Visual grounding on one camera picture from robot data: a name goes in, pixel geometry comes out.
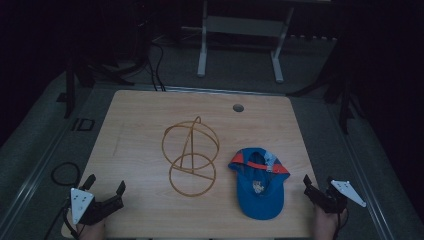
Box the white metal desk frame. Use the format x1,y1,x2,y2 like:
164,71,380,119
181,0,296,85

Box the black metal stand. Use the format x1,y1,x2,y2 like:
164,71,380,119
55,56,149,120
287,66,366,136

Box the person's left hand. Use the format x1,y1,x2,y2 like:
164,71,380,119
75,219,107,240

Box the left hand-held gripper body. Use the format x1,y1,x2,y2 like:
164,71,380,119
70,188,125,226

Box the gold wire hat stand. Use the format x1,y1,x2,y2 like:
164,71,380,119
161,115,221,198

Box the black looped floor cable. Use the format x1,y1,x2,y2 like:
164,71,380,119
50,161,82,188

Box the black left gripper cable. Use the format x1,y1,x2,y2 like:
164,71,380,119
44,199,80,240

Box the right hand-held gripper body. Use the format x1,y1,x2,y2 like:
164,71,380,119
309,179,368,215

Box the black hanging cables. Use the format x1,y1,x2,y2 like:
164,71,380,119
145,39,167,92

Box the person's right hand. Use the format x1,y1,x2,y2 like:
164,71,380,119
312,204,348,240

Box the blue and orange cap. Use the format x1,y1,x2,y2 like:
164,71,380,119
227,147,291,221

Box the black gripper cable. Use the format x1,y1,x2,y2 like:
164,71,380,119
44,199,80,240
334,207,350,240

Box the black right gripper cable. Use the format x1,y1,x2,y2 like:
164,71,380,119
334,207,350,240

